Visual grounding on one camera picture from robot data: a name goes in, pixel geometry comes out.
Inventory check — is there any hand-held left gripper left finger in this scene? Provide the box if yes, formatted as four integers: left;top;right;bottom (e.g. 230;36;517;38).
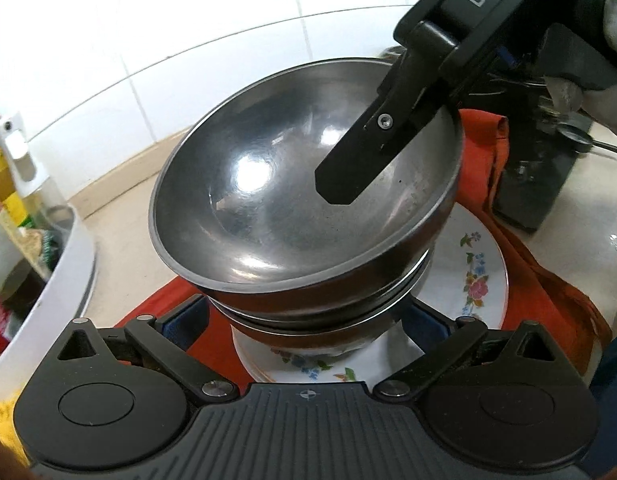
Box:
56;294;239;405

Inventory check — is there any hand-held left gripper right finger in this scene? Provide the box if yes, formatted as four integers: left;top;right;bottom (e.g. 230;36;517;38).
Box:
373;300;572;402

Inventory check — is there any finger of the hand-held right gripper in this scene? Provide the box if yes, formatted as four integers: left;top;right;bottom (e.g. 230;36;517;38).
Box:
315;20;460;206

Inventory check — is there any stainless steel bowl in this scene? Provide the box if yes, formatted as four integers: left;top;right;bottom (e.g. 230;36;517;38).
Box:
148;57;465;293
208;245;435;335
233;305;415;357

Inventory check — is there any white colourful-flower plate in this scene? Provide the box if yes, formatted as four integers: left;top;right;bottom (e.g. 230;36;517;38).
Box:
231;200;510;387

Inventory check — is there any person's right hand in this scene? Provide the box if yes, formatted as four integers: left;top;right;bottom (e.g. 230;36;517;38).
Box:
541;0;617;128

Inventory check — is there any red cloth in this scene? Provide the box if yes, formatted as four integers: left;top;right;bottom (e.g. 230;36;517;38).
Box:
113;109;612;376

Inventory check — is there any white two-tier spice rack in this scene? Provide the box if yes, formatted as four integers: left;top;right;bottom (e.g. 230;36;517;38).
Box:
0;205;98;376

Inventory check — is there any black gas stove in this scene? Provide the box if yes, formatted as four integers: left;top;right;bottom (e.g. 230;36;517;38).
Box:
469;75;617;233

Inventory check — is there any dark blue cloth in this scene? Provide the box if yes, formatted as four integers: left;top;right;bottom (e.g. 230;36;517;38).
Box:
587;327;617;413

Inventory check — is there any yellow chenille mat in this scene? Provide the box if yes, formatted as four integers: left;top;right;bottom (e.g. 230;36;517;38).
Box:
0;397;30;467

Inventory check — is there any white spray bottle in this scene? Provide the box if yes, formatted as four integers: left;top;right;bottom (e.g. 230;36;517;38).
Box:
0;112;73;222

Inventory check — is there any yellow-label green bottle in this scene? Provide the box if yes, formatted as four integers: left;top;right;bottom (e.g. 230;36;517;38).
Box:
0;105;25;233

